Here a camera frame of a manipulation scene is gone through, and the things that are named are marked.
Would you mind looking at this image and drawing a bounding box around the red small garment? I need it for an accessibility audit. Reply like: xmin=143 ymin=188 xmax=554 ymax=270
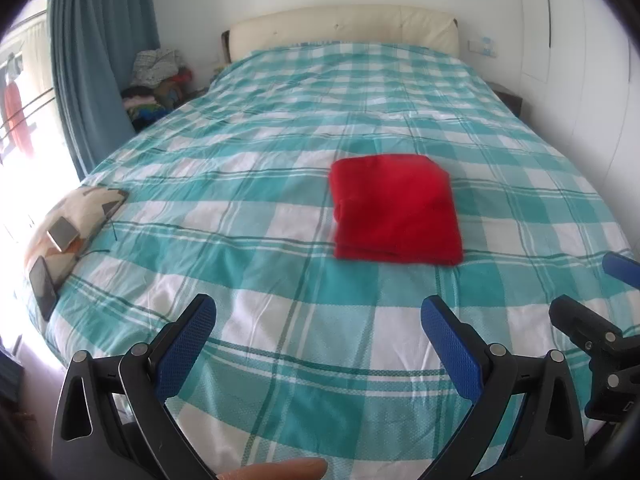
xmin=329 ymin=155 xmax=463 ymax=266

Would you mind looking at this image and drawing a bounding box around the red hanging garment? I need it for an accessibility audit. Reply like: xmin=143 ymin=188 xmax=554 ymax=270
xmin=2 ymin=80 xmax=36 ymax=157

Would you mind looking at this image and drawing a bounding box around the teal curtain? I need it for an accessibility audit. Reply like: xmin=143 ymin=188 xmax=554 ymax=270
xmin=47 ymin=0 xmax=161 ymax=181

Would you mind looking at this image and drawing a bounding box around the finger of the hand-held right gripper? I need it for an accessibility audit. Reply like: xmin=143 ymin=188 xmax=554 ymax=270
xmin=549 ymin=296 xmax=625 ymax=357
xmin=602 ymin=252 xmax=640 ymax=291

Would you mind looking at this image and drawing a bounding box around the black smartphone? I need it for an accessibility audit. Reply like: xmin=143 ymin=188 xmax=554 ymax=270
xmin=29 ymin=256 xmax=57 ymax=322

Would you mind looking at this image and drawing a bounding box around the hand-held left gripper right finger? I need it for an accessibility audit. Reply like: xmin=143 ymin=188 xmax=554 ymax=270
xmin=421 ymin=295 xmax=586 ymax=480

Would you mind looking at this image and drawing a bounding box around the white wardrobe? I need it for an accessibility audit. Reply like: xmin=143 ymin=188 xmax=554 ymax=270
xmin=520 ymin=0 xmax=640 ymax=201

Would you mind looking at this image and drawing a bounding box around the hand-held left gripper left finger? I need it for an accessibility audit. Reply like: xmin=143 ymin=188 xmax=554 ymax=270
xmin=50 ymin=294 xmax=223 ymax=480

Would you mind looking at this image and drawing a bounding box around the teal plaid bed blanket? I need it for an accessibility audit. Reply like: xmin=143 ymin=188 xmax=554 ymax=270
xmin=20 ymin=42 xmax=636 ymax=480

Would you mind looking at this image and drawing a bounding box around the cream padded headboard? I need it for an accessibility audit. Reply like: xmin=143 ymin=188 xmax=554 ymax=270
xmin=221 ymin=5 xmax=461 ymax=63

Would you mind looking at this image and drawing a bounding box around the cream patterned pillow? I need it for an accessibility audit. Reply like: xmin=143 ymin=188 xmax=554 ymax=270
xmin=24 ymin=187 xmax=130 ymax=293

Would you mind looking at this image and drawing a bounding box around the silver smartphone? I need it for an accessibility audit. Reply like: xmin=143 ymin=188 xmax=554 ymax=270
xmin=47 ymin=216 xmax=80 ymax=253

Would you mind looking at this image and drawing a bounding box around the pile of mixed clothes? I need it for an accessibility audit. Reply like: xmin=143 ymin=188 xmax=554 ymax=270
xmin=121 ymin=49 xmax=197 ymax=133

